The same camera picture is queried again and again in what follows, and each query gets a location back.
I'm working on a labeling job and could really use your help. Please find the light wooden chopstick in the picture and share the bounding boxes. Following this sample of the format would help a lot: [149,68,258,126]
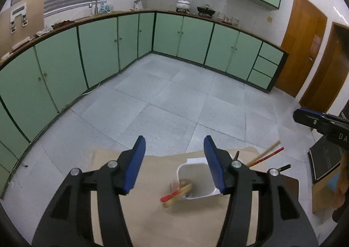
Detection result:
[246,140,280,167]

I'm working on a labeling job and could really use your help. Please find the red patterned wooden chopstick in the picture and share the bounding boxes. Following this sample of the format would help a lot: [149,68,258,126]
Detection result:
[160,184,192,203]

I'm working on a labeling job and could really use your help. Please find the plain wooden chopstick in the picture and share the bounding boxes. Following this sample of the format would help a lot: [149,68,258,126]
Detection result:
[162,196,183,208]

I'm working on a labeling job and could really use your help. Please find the green lower kitchen cabinets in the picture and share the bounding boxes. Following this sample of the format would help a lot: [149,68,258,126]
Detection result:
[1,10,288,190]

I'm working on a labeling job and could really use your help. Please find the right hand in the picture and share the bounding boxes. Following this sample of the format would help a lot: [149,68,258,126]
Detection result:
[332,152,348,223]

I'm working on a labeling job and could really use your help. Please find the wooden door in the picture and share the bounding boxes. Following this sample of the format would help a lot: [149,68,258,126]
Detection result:
[300,22,348,113]
[275,0,327,97]

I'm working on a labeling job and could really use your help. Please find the white twin utensil holder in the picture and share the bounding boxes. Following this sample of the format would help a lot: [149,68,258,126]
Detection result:
[176,158,220,200]

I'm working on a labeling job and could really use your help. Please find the black wok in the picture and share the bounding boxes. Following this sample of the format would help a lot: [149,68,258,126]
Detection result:
[197,5,215,18]

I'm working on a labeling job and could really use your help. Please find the white cooking pot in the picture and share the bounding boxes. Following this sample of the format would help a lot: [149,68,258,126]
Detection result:
[176,0,190,14]

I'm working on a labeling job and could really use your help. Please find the brown board with hooks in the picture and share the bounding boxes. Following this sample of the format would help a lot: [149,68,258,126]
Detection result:
[1,0,44,57]

